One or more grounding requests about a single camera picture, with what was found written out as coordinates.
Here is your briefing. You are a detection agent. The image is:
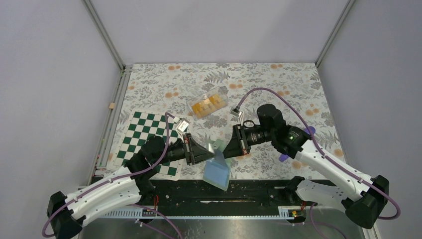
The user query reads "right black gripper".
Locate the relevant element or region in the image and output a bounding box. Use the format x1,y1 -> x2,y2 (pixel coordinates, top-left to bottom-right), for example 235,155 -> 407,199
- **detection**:
221,123 -> 275,159

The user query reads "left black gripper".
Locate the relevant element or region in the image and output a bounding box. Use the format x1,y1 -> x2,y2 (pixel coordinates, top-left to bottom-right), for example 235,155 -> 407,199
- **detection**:
153,133 -> 215,166

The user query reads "green card holder wallet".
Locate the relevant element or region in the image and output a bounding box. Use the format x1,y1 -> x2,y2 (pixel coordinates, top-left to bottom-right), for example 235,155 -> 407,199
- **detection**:
203,139 -> 230,191

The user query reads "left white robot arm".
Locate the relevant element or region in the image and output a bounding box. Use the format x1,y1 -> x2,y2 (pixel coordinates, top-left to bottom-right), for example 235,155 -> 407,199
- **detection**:
46,133 -> 214,239

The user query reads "floral table mat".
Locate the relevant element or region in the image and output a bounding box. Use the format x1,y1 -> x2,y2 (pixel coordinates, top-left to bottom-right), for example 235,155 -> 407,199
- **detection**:
107,63 -> 344,163

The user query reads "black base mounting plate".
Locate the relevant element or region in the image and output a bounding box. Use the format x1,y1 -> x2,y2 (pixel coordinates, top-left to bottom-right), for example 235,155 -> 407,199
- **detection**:
137,180 -> 311,217

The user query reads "purple cylinder tube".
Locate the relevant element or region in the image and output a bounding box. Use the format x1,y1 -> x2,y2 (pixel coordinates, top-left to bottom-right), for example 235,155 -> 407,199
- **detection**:
279,126 -> 316,162

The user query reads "clear box with orange blocks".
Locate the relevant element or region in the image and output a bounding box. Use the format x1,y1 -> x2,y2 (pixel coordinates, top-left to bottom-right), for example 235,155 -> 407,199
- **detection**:
187,87 -> 228,120

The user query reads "green white chessboard mat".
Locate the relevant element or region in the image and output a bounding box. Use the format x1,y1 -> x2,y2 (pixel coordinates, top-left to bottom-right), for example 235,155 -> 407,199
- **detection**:
107,110 -> 183,181

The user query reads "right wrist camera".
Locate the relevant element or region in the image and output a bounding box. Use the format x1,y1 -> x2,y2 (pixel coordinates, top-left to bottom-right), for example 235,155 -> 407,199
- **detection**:
230,107 -> 244,125

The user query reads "white slotted cable duct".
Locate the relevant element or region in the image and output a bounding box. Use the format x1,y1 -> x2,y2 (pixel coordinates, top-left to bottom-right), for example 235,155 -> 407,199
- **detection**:
85,206 -> 296,221

